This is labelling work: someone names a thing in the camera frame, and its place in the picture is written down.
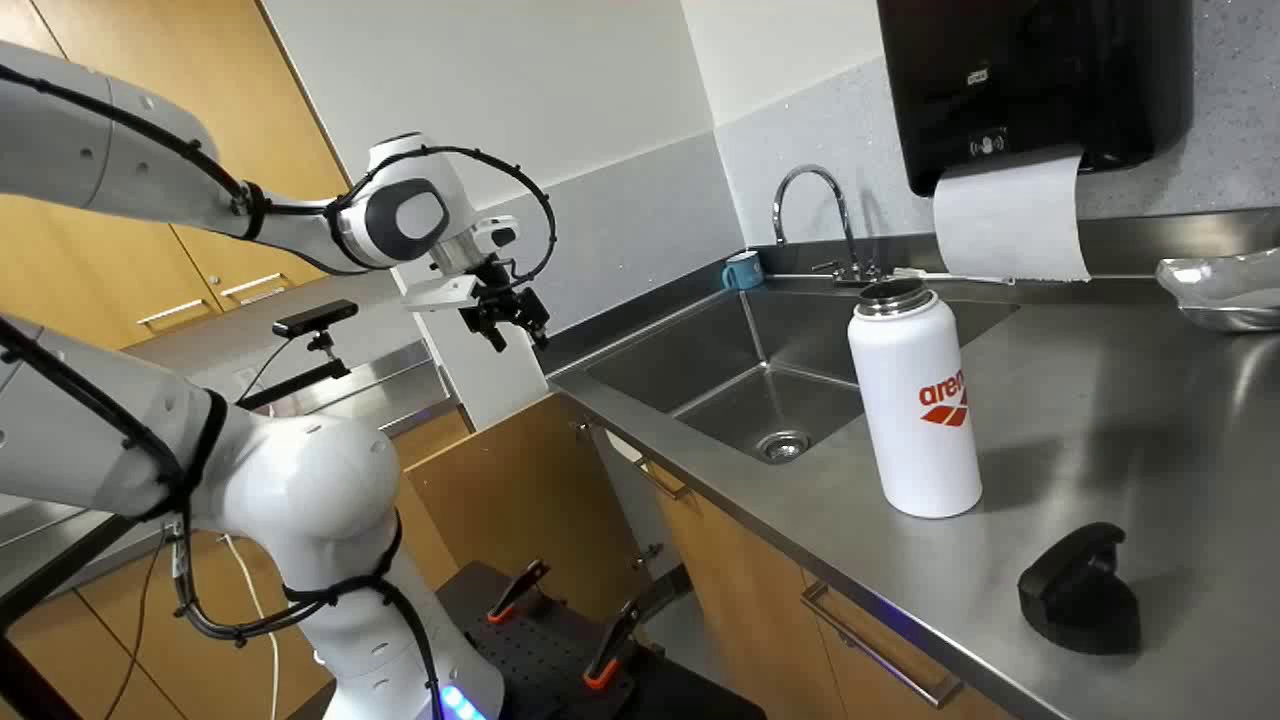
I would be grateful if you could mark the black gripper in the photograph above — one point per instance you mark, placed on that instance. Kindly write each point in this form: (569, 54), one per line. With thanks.
(500, 299)

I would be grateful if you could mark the black bottle lid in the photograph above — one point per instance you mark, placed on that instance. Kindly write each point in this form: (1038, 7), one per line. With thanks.
(1077, 595)

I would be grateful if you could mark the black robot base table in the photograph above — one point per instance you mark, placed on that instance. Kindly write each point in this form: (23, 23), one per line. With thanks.
(547, 664)

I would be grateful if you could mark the white bottle with red logo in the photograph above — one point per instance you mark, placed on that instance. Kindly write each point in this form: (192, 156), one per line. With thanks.
(913, 426)

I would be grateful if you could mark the stainless steel sink basin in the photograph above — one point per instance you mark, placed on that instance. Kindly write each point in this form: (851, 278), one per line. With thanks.
(744, 372)

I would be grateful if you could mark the black clamp with orange tip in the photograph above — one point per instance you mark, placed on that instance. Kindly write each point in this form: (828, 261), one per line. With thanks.
(516, 595)
(624, 632)

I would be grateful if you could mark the curved chrome faucet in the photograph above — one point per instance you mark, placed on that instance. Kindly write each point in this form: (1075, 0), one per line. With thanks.
(837, 201)

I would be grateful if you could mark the white paper towel sheet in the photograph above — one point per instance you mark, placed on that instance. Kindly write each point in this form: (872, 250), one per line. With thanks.
(1011, 221)

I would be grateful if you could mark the black metal stand bar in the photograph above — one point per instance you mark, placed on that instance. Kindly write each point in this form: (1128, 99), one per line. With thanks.
(61, 566)

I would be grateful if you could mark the black paper towel dispenser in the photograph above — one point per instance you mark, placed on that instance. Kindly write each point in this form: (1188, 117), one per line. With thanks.
(1026, 83)

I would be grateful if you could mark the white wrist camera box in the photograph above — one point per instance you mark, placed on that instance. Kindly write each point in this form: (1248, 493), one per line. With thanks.
(441, 293)

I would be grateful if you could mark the black stereo camera bar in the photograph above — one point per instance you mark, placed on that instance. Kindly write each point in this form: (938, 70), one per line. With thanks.
(319, 316)

